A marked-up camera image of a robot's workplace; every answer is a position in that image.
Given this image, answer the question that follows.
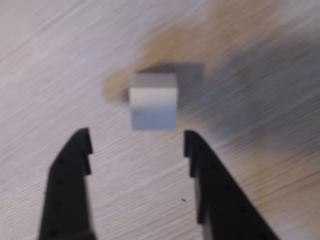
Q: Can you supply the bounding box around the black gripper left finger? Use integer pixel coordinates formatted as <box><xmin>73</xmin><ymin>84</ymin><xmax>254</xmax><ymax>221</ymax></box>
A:
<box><xmin>37</xmin><ymin>127</ymin><xmax>98</xmax><ymax>240</ymax></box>

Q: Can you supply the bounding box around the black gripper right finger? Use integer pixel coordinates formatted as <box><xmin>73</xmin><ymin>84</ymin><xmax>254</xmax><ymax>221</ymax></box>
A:
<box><xmin>184</xmin><ymin>129</ymin><xmax>281</xmax><ymax>240</ymax></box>

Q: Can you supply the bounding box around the white cube block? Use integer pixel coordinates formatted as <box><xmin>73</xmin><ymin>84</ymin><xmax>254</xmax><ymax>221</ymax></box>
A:
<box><xmin>128</xmin><ymin>72</ymin><xmax>178</xmax><ymax>131</ymax></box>

